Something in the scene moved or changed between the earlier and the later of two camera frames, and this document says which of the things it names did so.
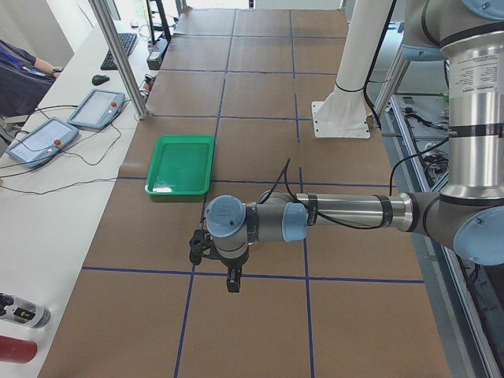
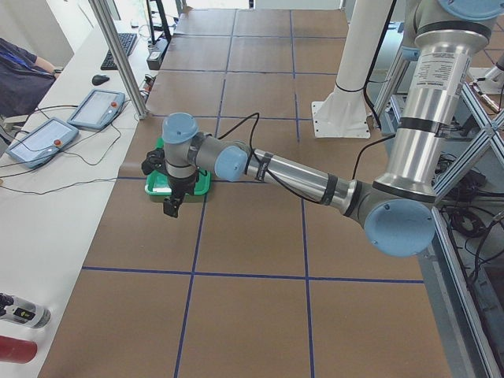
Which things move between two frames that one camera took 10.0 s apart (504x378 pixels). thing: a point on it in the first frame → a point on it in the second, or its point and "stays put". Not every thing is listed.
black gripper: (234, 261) → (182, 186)
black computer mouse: (99, 79) stays put
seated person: (25, 80) stays put
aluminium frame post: (123, 56) stays put
